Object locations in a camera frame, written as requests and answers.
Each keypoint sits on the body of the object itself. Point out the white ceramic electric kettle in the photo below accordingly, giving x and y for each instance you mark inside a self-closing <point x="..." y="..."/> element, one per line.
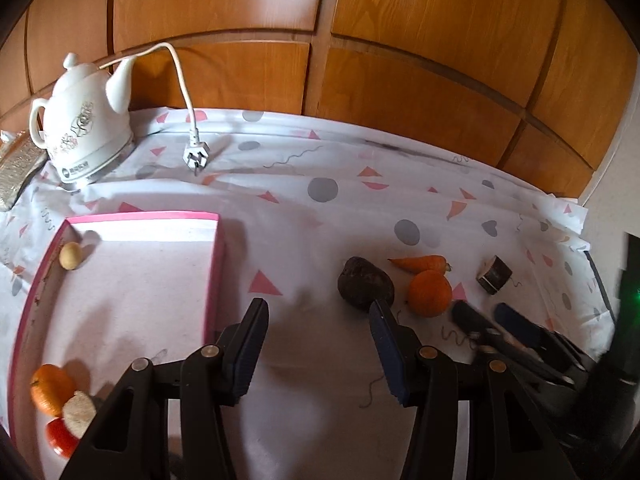
<point x="85" y="125"/>

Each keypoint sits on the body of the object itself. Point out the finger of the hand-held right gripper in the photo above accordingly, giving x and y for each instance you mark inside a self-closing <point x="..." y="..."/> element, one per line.
<point x="467" y="317"/>
<point x="515" y="322"/>

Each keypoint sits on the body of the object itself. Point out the pink shallow tray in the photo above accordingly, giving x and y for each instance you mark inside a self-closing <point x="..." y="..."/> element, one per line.
<point x="140" y="285"/>

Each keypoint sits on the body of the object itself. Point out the small tan potato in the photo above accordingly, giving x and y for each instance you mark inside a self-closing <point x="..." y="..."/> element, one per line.
<point x="71" y="256"/>

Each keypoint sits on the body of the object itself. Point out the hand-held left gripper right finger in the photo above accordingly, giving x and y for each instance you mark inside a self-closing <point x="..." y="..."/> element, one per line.
<point x="387" y="355"/>

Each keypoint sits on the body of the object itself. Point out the wooden panelled cabinet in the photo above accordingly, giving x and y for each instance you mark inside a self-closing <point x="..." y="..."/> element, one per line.
<point x="425" y="10"/>

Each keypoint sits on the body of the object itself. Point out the red tomato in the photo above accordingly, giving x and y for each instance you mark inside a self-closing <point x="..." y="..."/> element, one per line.
<point x="60" y="437"/>

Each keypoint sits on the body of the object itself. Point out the white printed tablecloth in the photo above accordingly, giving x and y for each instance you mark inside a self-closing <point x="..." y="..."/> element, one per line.
<point x="325" y="220"/>

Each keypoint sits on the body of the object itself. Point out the dark eggplant chunk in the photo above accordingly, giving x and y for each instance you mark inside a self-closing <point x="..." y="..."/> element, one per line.
<point x="494" y="275"/>
<point x="79" y="412"/>

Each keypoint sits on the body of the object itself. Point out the silver patterned tissue box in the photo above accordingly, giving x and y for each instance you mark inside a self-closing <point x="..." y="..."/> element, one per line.
<point x="17" y="170"/>

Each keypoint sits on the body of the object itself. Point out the orange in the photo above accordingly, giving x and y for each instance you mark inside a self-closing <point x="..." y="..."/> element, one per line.
<point x="50" y="387"/>
<point x="429" y="292"/>

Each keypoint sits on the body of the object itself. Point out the small carrot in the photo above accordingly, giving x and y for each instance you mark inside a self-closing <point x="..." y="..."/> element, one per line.
<point x="420" y="263"/>

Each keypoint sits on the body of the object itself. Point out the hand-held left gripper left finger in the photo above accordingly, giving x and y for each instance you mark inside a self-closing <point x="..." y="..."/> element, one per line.
<point x="250" y="350"/>

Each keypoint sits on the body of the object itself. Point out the dark beetroot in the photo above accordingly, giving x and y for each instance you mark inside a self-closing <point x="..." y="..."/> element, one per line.
<point x="362" y="280"/>

